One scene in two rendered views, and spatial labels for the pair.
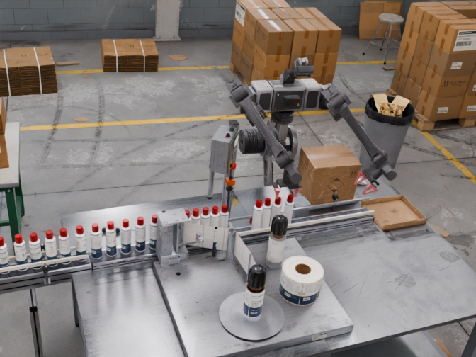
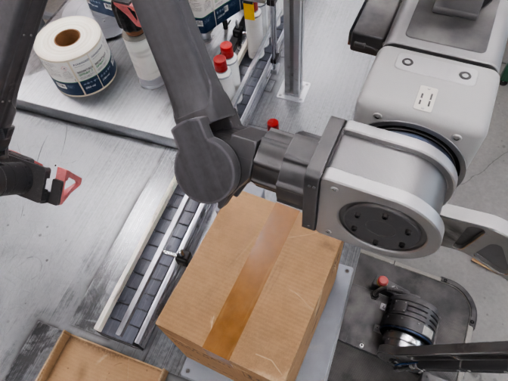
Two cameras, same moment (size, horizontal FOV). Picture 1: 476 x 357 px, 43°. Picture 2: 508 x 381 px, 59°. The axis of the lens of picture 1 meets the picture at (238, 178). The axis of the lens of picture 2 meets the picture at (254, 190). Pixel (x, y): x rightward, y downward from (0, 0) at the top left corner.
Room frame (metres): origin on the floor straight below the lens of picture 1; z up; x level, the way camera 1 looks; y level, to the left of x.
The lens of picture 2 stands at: (3.45, -0.72, 1.88)
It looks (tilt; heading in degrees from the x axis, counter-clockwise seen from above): 58 degrees down; 140
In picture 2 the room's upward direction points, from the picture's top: 8 degrees counter-clockwise
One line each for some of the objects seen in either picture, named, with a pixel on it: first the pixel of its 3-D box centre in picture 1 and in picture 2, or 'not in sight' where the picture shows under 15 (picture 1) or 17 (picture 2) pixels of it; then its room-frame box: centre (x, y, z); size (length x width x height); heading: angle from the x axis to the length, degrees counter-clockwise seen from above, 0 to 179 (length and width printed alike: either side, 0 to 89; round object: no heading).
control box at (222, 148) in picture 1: (224, 149); not in sight; (2.71, 0.08, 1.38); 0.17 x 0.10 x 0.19; 169
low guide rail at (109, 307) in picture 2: (292, 225); (194, 143); (2.75, -0.33, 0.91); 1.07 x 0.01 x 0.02; 114
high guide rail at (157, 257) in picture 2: (287, 210); (217, 137); (2.82, -0.30, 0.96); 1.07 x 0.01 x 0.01; 114
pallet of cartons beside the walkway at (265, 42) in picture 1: (281, 52); not in sight; (6.60, -0.35, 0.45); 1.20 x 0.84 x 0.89; 21
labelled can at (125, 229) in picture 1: (125, 236); not in sight; (2.42, 0.54, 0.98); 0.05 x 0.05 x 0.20
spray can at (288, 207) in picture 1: (287, 210); not in sight; (2.78, -0.30, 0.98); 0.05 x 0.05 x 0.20
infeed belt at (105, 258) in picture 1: (241, 235); (245, 84); (2.67, -0.05, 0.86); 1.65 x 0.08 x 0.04; 114
